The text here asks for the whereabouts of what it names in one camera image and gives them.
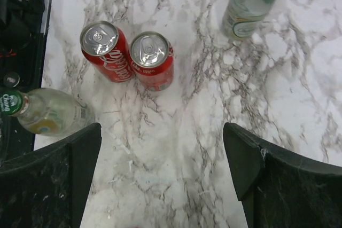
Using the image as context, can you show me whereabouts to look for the red soda can front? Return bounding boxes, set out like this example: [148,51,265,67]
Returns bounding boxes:
[80,21,134,83]

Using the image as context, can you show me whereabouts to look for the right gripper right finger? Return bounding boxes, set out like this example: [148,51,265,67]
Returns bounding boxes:
[223,123,341,227]

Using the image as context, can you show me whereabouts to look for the clear bottle rear left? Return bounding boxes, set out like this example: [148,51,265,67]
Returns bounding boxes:
[222,0,275,41]

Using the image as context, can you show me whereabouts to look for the clear bottle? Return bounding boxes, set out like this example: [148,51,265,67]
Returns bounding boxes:
[1,88,95,137]
[222,0,275,41]

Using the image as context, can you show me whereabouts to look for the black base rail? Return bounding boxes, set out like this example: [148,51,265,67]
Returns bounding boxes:
[0,0,50,164]

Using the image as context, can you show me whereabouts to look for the red soda can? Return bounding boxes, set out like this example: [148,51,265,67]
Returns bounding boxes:
[129,32,174,91]
[80,21,134,83]

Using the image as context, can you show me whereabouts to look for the clear bottle front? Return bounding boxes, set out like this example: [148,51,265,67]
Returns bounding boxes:
[1,88,95,137]

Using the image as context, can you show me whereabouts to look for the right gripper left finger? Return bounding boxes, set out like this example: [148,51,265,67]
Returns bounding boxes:
[1,123,102,227]

